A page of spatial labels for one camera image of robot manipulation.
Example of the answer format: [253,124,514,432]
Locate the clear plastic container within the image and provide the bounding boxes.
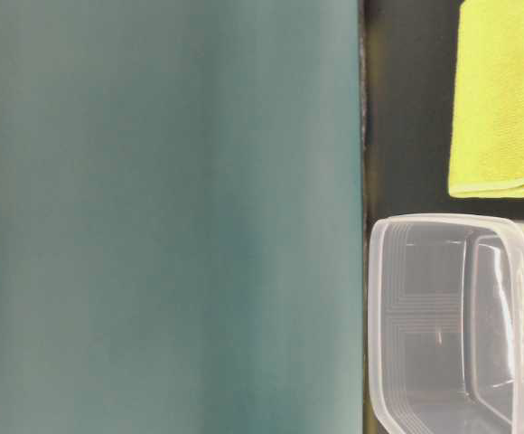
[368,213,524,433]

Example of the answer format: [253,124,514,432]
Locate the yellow folded towel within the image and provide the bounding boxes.
[448,1,524,198]

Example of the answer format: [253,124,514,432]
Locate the teal backdrop curtain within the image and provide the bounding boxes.
[0,1,363,433]

